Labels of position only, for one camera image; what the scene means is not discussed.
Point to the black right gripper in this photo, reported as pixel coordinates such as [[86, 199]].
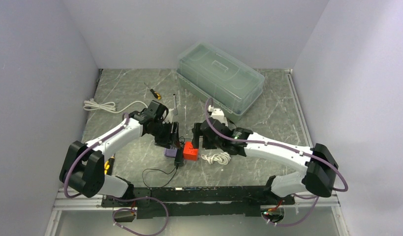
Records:
[[197, 132]]

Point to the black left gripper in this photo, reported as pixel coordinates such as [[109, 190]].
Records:
[[166, 141]]

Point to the black TP-Link power adapter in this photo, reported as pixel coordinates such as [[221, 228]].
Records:
[[178, 162]]

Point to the purple USB hub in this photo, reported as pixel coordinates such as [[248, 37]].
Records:
[[170, 152]]

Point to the red power socket cube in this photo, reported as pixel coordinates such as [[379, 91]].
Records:
[[189, 152]]

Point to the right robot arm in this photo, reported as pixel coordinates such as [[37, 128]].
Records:
[[315, 167]]

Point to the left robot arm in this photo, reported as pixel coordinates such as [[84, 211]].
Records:
[[83, 173]]

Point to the silver ratchet wrench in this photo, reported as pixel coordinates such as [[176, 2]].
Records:
[[175, 109]]

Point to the small yellow black screwdriver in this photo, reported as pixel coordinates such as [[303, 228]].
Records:
[[156, 95]]

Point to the translucent plastic storage box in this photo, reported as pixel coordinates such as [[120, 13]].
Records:
[[207, 71]]

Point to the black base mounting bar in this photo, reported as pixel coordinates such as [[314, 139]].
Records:
[[202, 201]]

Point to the large yellow screwdriver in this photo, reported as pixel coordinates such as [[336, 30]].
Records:
[[109, 165]]

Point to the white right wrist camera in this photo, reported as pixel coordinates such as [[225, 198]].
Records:
[[218, 114]]

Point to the aluminium frame rail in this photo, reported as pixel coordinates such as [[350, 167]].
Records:
[[323, 202]]

